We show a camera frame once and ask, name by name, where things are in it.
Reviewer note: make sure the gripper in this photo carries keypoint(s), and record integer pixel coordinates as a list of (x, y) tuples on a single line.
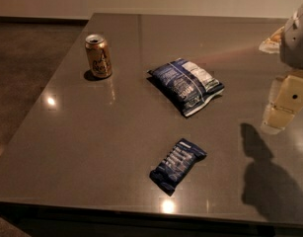
[(296, 44)]

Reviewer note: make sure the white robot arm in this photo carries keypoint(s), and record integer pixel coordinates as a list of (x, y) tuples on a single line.
[(290, 51)]

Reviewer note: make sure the blue chip bag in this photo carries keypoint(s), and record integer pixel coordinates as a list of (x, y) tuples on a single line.
[(191, 86)]

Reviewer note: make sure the dark blue snack bar wrapper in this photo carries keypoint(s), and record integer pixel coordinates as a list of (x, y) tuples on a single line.
[(175, 166)]

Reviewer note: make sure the gold soda can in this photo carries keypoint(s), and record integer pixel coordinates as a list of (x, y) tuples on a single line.
[(98, 54)]

